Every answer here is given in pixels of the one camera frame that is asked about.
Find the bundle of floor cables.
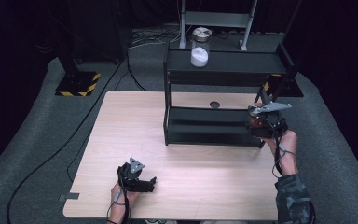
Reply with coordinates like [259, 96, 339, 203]
[128, 27, 182, 50]

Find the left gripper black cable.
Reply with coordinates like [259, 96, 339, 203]
[105, 174, 132, 224]

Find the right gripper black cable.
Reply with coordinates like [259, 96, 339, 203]
[271, 132, 296, 179]

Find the jar of white powder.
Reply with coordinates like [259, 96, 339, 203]
[189, 26, 213, 68]

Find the grey metal stand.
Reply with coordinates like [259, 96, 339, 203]
[178, 0, 258, 52]

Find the black stand with striped base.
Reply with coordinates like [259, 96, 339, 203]
[54, 46, 102, 98]
[262, 73, 305, 98]

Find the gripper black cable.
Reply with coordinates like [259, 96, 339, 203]
[271, 132, 296, 179]
[105, 174, 132, 224]

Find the thin black floor cable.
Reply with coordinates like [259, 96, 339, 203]
[65, 71, 129, 183]

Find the black two-tier shelf rack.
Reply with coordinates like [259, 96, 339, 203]
[162, 42, 299, 150]

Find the person's left hand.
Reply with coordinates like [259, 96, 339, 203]
[107, 182, 140, 224]

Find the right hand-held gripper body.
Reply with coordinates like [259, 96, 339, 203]
[247, 101, 293, 140]

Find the grey tape strip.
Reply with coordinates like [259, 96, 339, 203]
[58, 192, 81, 203]

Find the person's right hand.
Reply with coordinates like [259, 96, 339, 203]
[264, 130, 300, 177]

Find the jar of brown spice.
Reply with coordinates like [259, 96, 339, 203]
[247, 114, 265, 131]

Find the long black floor cable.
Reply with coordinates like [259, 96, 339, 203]
[6, 52, 130, 224]

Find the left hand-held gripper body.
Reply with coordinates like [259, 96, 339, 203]
[117, 157, 152, 193]

